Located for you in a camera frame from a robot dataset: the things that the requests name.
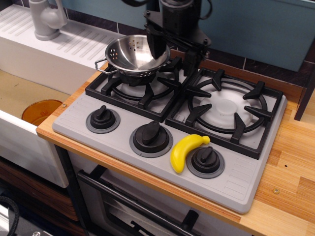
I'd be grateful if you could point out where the white toy sink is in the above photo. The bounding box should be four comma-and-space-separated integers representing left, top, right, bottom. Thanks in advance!
0, 4, 120, 188

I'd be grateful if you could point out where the grey toy faucet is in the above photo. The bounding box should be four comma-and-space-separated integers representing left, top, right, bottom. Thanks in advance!
29, 0, 67, 41

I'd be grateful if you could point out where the steel colander with handles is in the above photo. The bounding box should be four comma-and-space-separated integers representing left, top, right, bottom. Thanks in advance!
95, 35, 170, 87

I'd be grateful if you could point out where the black burner grate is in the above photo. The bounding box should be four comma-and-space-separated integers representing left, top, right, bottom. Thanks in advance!
165, 68, 284, 159
85, 57, 190, 122

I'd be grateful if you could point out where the black braided cable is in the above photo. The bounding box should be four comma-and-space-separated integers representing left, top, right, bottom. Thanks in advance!
0, 195, 20, 236

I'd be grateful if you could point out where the black right burner grate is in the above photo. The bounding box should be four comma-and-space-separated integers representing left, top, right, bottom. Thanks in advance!
165, 68, 284, 159

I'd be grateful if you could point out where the toy oven door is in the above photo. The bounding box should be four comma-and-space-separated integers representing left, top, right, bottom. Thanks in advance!
76, 165, 247, 236

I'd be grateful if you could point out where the grey toy stove top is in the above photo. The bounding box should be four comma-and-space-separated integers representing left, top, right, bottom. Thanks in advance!
52, 91, 287, 213

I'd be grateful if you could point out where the black left stove knob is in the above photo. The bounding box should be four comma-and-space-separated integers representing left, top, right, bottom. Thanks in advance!
86, 105, 121, 134

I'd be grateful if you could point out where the black left burner grate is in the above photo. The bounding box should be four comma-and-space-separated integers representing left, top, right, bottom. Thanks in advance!
85, 57, 190, 122

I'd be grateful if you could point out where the black middle stove knob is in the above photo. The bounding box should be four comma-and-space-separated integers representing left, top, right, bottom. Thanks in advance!
129, 121, 173, 158

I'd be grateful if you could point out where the black stove knob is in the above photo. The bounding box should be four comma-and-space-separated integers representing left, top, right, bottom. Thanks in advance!
129, 121, 173, 158
186, 147, 225, 179
86, 105, 121, 134

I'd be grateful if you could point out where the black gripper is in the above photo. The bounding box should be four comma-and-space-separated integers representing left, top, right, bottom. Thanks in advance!
144, 0, 212, 76

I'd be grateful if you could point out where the yellow toy banana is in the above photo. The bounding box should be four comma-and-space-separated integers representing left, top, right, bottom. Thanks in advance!
170, 134, 210, 173

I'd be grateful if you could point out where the orange plastic bowl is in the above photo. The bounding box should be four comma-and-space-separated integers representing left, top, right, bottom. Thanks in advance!
22, 99, 62, 126

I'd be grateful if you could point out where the black right stove knob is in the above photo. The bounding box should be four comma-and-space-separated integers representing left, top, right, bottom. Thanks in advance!
186, 147, 225, 179

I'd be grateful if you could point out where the dark wooden post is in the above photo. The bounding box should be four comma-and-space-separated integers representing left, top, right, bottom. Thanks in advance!
294, 69, 315, 121

